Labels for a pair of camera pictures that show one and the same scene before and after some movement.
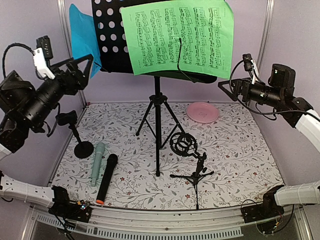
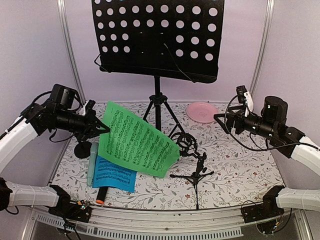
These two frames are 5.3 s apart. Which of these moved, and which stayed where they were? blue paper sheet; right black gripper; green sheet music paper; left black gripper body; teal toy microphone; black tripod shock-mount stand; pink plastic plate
Moved: right black gripper; teal toy microphone; blue paper sheet; left black gripper body; green sheet music paper
Stayed: pink plastic plate; black tripod shock-mount stand
